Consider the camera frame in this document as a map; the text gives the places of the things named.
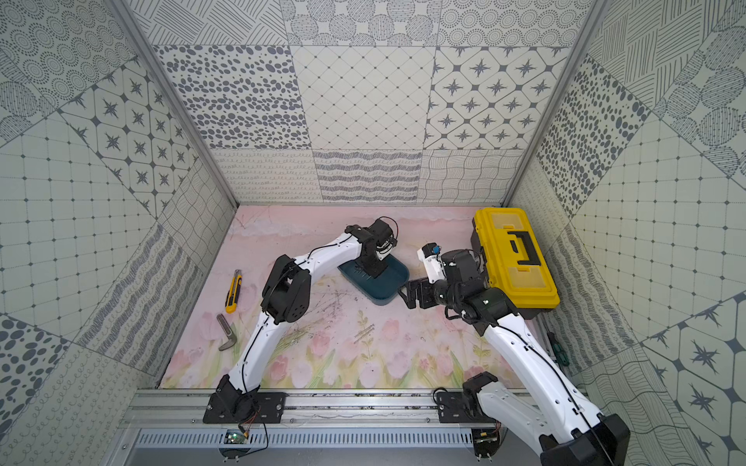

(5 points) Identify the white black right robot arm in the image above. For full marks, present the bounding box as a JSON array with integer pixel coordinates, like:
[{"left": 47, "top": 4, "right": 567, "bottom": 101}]
[{"left": 399, "top": 243, "right": 631, "bottom": 465}]

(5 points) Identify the teal plastic storage box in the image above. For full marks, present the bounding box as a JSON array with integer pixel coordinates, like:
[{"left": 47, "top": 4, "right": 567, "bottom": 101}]
[{"left": 337, "top": 256, "right": 410, "bottom": 306}]

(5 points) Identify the grey metal angle bracket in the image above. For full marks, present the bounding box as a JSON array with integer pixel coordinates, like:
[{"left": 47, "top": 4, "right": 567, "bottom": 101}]
[{"left": 217, "top": 315, "right": 237, "bottom": 353}]

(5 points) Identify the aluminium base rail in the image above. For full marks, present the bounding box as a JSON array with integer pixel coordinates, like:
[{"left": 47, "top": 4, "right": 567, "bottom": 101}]
[{"left": 119, "top": 388, "right": 555, "bottom": 429}]

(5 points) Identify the small green circuit board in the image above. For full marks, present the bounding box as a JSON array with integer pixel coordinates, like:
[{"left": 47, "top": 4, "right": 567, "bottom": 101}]
[{"left": 223, "top": 429, "right": 246, "bottom": 445}]

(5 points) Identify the yellow utility knife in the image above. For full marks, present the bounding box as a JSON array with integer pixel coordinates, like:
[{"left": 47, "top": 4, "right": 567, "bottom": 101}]
[{"left": 225, "top": 269, "right": 243, "bottom": 315}]

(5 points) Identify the green handled screwdriver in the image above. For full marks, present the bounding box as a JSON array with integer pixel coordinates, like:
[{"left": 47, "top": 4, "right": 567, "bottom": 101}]
[{"left": 547, "top": 331, "right": 570, "bottom": 368}]

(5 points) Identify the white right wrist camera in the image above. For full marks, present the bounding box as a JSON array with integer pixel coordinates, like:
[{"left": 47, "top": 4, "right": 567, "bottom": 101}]
[{"left": 417, "top": 243, "right": 446, "bottom": 285}]

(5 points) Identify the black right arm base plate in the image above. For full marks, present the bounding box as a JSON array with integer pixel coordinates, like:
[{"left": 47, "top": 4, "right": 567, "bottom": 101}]
[{"left": 432, "top": 389, "right": 490, "bottom": 424}]

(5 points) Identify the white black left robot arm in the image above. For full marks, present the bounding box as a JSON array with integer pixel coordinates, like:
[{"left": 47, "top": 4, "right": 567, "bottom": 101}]
[{"left": 208, "top": 216, "right": 408, "bottom": 421}]

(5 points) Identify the yellow black toolbox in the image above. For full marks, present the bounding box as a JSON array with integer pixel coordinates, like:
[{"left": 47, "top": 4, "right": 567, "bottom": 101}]
[{"left": 471, "top": 208, "right": 561, "bottom": 312}]

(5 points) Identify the white slotted cable duct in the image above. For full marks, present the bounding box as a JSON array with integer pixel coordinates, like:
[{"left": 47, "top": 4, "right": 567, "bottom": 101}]
[{"left": 135, "top": 426, "right": 472, "bottom": 450}]

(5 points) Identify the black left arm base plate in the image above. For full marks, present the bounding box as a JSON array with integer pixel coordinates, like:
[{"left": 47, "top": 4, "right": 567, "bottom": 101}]
[{"left": 202, "top": 391, "right": 288, "bottom": 424}]

